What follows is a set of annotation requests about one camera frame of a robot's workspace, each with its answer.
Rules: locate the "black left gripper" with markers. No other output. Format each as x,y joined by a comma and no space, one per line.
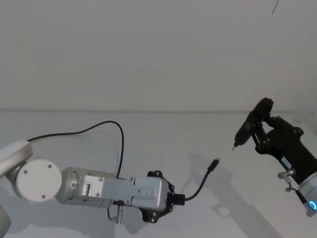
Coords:
144,215

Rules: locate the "white curtain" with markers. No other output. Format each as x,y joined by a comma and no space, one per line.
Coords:
148,54

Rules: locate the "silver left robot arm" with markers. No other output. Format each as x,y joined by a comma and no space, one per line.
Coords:
39,181

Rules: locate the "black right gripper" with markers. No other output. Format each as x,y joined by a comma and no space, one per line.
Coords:
289,146

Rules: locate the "white table cloth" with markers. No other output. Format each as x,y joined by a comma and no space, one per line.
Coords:
173,138

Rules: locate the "black handheld tool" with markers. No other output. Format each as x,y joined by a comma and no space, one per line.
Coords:
245,129

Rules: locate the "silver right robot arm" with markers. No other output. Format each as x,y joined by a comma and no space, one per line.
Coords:
309,191

